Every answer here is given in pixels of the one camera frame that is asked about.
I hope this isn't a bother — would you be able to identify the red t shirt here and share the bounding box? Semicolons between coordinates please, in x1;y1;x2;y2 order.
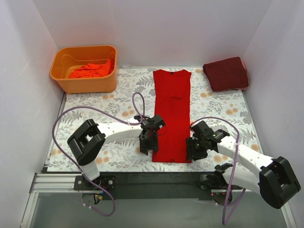
152;70;191;163

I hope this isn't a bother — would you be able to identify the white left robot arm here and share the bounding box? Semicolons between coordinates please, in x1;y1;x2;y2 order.
67;115;165;190

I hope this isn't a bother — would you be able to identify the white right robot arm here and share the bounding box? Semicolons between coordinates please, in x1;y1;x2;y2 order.
186;127;301;209

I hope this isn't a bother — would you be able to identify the floral patterned table mat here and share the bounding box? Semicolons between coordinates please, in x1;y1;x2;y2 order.
47;68;262;172

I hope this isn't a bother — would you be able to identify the folded dark maroon t shirt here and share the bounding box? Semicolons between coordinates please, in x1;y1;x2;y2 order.
203;57;249;92

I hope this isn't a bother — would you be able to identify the orange t shirt in basin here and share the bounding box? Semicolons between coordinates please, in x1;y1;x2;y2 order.
69;59;114;79

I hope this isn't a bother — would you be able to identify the folded pink t shirt underneath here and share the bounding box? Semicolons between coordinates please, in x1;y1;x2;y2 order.
241;60;247;70

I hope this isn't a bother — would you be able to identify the orange plastic basin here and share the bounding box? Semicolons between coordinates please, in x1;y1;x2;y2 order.
50;45;118;94

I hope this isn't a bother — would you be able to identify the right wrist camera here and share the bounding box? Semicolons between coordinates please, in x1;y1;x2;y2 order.
190;121;214;139

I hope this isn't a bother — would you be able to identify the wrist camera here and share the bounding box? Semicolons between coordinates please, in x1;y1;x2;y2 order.
149;114;165;131
190;121;214;139

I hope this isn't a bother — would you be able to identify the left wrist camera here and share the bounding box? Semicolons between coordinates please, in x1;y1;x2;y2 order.
149;114;165;131

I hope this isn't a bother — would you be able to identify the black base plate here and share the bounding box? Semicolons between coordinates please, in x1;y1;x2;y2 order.
74;172;228;200

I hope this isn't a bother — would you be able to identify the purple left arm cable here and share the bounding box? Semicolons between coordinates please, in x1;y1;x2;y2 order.
51;92;147;217

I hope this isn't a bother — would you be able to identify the aluminium frame rail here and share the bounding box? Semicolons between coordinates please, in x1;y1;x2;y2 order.
20;171;297;228

